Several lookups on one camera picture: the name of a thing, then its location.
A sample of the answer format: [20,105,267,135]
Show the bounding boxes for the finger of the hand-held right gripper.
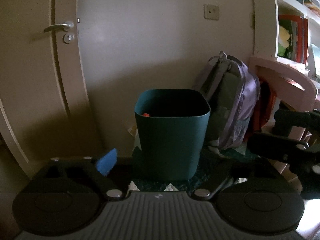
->
[247,132,311,163]
[274,109,313,136]

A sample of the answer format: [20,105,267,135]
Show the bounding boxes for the wall socket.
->
[204,4,221,21]

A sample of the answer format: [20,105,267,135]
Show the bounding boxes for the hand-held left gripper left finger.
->
[46,148,124,201]

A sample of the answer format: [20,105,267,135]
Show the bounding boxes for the metal door handle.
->
[43,21,75,33]

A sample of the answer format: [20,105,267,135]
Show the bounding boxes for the teal white zigzag quilt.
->
[129,140,271,193]

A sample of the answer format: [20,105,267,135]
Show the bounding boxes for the white bookshelf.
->
[252,0,320,76]

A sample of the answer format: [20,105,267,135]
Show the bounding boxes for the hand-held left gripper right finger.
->
[192,165,283,201]

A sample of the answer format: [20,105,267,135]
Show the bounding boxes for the orange backpack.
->
[252,79,278,133]

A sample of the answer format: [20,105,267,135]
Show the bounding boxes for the teal trash bin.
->
[134,89,211,182]

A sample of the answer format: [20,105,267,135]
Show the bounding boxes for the purple backpack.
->
[192,51,261,157]

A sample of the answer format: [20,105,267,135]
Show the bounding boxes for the pink chair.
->
[249,56,318,176]

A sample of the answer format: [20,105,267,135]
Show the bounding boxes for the green yellow plush toy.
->
[278,25,292,58]

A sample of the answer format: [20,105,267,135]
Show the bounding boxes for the crumpled paper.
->
[127,126,141,151]

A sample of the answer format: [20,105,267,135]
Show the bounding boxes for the orange red books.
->
[279,14,309,64]

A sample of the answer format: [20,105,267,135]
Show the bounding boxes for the beige door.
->
[0,0,106,178]

